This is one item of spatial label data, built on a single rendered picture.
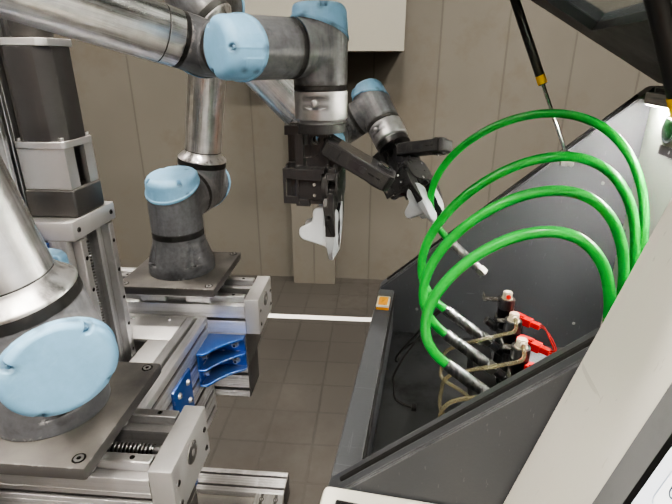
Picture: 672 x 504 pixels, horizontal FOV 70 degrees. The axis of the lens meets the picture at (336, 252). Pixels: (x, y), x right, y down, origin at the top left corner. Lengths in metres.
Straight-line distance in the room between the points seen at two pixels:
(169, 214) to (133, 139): 2.59
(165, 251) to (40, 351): 0.62
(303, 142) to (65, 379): 0.42
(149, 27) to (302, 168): 0.26
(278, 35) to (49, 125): 0.43
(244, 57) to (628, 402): 0.52
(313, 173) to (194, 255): 0.51
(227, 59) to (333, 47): 0.15
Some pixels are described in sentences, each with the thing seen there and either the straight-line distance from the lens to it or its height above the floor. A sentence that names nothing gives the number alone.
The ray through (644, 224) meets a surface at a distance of 0.92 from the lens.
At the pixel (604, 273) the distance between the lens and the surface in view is 0.65.
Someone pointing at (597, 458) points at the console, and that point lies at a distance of 0.51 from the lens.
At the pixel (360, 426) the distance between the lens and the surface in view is 0.83.
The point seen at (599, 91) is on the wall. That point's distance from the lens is 3.52.
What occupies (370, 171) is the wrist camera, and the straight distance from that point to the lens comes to 0.70.
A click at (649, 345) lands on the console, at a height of 1.28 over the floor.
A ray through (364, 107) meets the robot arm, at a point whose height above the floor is 1.40.
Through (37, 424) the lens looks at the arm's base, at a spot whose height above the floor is 1.06.
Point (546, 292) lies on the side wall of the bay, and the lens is 1.28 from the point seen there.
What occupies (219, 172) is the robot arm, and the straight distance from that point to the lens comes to 1.23.
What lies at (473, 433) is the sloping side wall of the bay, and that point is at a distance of 0.62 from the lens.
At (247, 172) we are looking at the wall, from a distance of 3.44.
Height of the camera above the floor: 1.50
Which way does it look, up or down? 22 degrees down
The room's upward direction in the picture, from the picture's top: straight up
